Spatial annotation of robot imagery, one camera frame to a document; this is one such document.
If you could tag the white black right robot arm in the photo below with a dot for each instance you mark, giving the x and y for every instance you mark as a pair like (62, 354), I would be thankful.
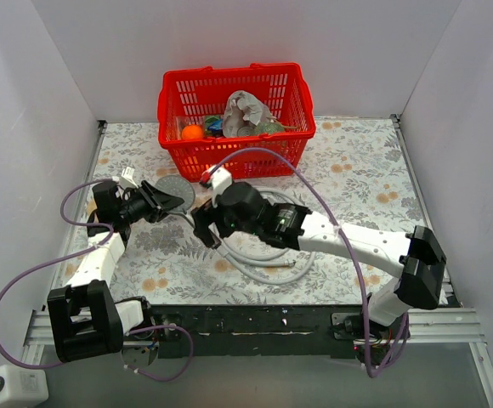
(415, 261)

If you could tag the white box with knob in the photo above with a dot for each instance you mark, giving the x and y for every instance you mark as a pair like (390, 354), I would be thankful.
(21, 387)

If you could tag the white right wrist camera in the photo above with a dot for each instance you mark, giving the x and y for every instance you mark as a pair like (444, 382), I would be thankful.
(217, 180)

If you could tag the green glass item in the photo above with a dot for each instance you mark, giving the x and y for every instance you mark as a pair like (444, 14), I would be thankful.
(271, 128)

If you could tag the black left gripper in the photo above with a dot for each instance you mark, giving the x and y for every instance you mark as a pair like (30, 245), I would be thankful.
(150, 201)

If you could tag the orange ball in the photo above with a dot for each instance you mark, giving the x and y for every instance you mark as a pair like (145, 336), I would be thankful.
(192, 132)

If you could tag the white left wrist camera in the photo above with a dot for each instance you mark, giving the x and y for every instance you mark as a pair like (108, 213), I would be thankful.
(126, 178)

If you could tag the floral patterned mat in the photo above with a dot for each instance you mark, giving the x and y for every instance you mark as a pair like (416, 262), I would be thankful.
(352, 167)

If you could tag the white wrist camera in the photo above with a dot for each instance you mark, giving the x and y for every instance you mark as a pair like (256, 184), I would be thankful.
(217, 180)
(126, 178)

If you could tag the colourful small toy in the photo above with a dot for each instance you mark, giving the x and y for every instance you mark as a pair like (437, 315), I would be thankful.
(213, 126)

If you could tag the aluminium frame rail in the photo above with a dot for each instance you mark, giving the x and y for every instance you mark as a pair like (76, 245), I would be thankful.
(446, 325)

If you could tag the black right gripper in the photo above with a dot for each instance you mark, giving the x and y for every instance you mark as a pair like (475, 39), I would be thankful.
(208, 221)

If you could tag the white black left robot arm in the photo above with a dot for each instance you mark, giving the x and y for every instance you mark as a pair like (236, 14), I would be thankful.
(85, 319)

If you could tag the red plastic basket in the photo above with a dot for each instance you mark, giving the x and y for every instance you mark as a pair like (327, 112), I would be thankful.
(188, 95)

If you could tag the grey shower head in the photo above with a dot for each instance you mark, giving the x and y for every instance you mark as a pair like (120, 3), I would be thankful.
(176, 185)

